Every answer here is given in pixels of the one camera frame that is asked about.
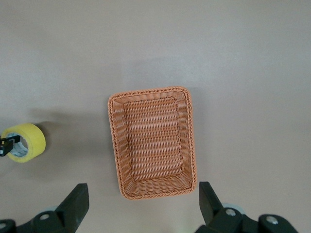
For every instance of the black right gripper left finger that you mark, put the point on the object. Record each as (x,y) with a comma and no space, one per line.
(65,216)

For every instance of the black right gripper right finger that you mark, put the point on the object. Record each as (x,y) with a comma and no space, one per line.
(216,218)

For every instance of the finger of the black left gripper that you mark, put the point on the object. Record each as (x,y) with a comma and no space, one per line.
(6,146)

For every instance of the yellowish clear tape roll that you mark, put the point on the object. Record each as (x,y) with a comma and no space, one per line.
(36,140)

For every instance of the brown deep wicker basket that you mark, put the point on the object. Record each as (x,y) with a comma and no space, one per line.
(151,143)

